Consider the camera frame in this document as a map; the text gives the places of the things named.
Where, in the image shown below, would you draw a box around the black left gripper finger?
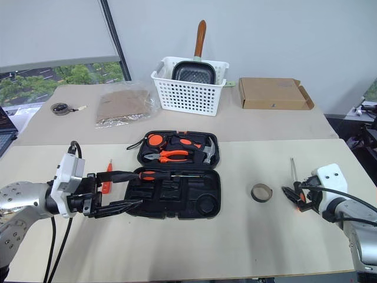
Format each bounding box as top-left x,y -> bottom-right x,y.
94,199 -> 144,219
95,170 -> 140,185

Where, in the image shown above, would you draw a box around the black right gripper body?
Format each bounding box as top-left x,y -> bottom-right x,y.
293,176 -> 322,213

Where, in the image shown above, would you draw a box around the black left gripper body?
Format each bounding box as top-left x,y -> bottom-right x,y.
67,173 -> 103,219

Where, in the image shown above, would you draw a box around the small orange utility knife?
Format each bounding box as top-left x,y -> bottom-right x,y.
101,159 -> 115,196

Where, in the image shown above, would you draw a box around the thin screwdriver orange handle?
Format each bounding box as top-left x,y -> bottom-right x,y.
290,157 -> 307,212

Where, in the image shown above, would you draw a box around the black plastic tool case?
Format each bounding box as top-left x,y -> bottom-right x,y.
124,130 -> 223,221

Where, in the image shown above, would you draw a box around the orange black tape measure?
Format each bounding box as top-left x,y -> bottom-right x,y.
126,133 -> 169,150

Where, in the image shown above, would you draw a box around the clear bag with brown paper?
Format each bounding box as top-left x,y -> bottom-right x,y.
94,83 -> 157,130

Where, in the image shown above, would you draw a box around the black office chair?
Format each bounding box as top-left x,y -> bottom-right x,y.
345,117 -> 377,169

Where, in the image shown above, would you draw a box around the grey side desk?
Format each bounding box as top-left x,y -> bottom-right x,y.
343,100 -> 377,122

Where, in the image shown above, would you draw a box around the brown cardboard box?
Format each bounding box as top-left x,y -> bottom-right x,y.
238,77 -> 315,111

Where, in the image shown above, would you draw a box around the dark laptop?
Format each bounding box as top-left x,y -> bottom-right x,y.
0,106 -> 19,157

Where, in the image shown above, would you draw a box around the white perforated plastic basket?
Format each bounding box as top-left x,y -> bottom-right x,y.
150,56 -> 231,117

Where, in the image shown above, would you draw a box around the white roller blind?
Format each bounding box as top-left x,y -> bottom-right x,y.
0,0 -> 122,75

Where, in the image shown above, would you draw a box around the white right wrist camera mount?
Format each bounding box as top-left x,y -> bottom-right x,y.
310,163 -> 350,219

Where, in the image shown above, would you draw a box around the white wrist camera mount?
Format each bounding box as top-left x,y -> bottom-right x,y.
310,163 -> 350,219
49,153 -> 87,219

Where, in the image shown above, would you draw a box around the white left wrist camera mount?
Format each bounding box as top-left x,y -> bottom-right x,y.
49,153 -> 87,219

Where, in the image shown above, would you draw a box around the orange black handled screwdriver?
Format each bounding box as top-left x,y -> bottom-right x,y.
137,170 -> 207,182

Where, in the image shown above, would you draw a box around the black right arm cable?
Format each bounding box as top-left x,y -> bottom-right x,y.
299,180 -> 377,228

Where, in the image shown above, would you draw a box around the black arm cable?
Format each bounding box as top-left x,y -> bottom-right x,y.
43,140 -> 83,283
299,180 -> 377,228

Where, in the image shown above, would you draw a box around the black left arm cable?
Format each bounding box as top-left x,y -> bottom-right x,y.
43,140 -> 83,283

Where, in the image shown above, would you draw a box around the orange handled pliers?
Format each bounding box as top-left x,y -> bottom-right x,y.
143,149 -> 190,164

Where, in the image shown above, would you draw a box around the round black disc with cord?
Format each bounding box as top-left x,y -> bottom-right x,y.
50,102 -> 80,116

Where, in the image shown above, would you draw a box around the claw hammer black orange handle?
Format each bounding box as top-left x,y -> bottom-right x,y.
171,136 -> 218,166

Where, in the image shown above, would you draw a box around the square pan wooden handle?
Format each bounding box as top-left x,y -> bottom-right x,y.
171,19 -> 218,87

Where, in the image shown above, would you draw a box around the black window frame post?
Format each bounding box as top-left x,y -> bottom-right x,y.
100,0 -> 132,82

